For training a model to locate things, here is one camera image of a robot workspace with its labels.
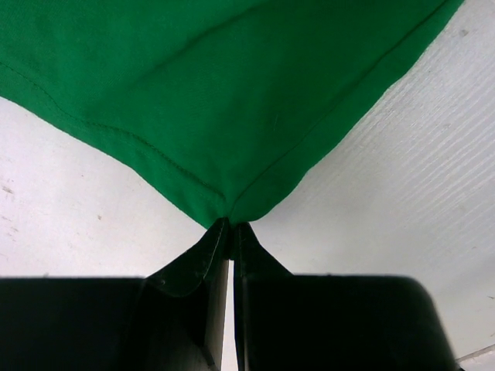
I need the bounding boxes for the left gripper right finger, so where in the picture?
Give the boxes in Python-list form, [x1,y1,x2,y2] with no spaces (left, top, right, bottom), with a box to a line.
[233,223,458,370]

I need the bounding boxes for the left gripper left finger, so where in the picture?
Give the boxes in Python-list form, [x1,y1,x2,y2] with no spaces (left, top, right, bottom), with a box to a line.
[1,219,229,370]

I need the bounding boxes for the green t shirt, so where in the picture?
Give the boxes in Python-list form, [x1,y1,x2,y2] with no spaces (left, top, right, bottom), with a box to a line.
[1,1,460,227]

